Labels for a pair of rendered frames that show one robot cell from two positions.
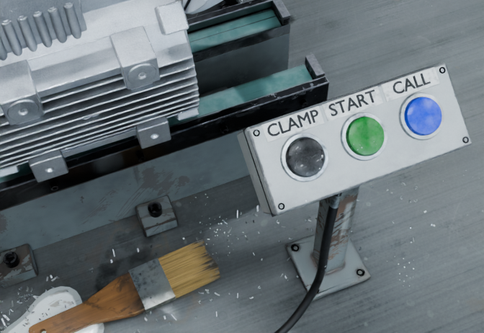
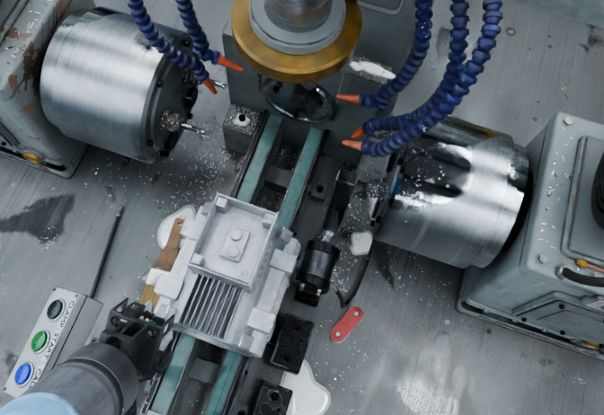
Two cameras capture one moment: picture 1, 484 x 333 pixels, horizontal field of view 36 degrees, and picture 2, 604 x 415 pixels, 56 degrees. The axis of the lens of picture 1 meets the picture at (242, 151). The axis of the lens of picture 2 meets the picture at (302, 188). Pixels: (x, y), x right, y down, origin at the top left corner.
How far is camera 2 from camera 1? 79 cm
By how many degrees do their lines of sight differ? 48
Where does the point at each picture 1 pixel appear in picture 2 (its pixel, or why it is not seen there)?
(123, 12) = (186, 294)
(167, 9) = (165, 310)
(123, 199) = not seen: hidden behind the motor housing
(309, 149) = (53, 311)
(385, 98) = (40, 362)
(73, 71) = (182, 257)
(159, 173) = not seen: hidden behind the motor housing
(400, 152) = (25, 354)
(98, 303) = (171, 251)
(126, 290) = (166, 266)
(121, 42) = (173, 283)
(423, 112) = (22, 373)
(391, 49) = not seen: outside the picture
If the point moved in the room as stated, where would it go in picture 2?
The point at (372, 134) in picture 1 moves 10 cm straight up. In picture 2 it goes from (35, 343) to (7, 335)
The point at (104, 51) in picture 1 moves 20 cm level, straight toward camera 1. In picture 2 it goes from (182, 277) to (72, 227)
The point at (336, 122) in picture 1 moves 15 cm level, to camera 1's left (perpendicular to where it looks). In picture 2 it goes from (53, 333) to (123, 257)
